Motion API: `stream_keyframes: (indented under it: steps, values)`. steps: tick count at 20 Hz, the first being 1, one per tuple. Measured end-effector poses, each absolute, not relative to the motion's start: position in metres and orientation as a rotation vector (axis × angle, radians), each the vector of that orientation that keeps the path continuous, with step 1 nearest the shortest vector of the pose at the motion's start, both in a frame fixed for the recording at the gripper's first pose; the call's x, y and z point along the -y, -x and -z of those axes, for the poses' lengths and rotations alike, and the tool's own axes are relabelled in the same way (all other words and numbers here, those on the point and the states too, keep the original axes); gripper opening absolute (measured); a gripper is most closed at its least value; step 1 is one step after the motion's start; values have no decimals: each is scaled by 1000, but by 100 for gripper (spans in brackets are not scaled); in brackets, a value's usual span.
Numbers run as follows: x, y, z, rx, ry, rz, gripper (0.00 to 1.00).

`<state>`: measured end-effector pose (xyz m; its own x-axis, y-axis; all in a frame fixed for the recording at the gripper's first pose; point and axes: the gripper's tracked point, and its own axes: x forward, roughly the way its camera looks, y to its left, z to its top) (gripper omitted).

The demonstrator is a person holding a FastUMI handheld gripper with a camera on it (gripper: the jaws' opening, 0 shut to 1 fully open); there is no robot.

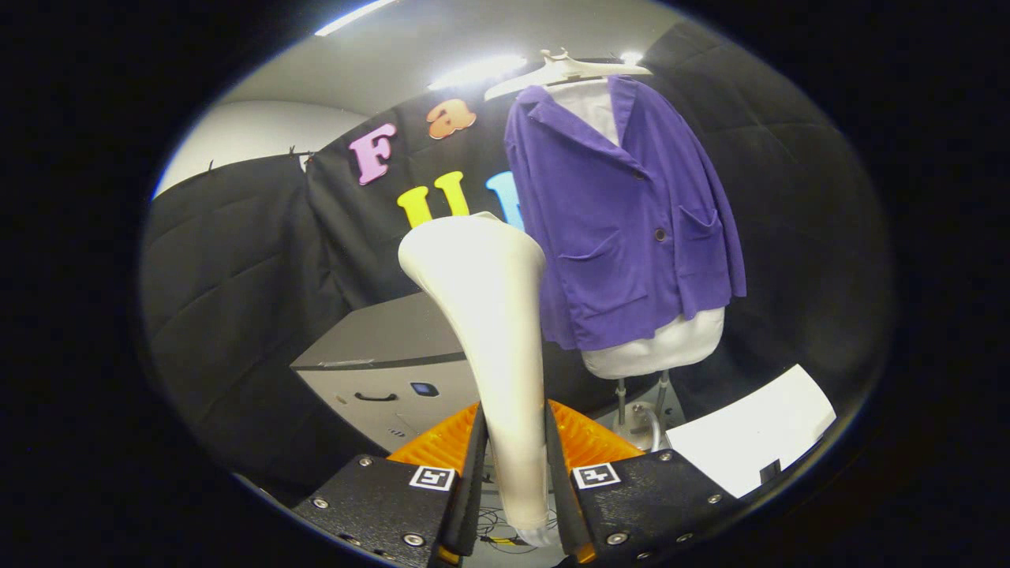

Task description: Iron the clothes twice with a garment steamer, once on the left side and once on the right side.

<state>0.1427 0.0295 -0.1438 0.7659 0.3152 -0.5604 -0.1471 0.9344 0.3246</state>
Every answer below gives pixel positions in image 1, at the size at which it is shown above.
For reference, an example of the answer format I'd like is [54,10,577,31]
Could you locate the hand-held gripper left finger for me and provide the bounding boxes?
[292,401,490,568]

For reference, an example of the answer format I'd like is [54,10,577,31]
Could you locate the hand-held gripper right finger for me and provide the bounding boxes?
[544,400,747,568]

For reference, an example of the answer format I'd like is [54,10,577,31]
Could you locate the white garment steamer head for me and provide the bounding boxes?
[398,211,553,534]

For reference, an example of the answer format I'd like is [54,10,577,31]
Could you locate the purple jacket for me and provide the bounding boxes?
[503,77,747,352]

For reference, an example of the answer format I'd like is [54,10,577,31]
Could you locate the white clothes hanger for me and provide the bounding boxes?
[484,49,654,102]

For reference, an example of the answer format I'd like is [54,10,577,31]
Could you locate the metal stand with poles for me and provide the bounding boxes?
[612,371,671,452]

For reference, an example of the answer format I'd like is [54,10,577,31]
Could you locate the white box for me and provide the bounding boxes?
[665,364,837,499]

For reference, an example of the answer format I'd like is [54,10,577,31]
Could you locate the grey cabinet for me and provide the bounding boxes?
[290,292,482,455]

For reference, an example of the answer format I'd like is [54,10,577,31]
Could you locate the large ceiling light panel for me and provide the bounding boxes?
[316,0,397,37]

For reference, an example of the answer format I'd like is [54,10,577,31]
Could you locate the thin black floor cables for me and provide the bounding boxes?
[473,505,526,549]

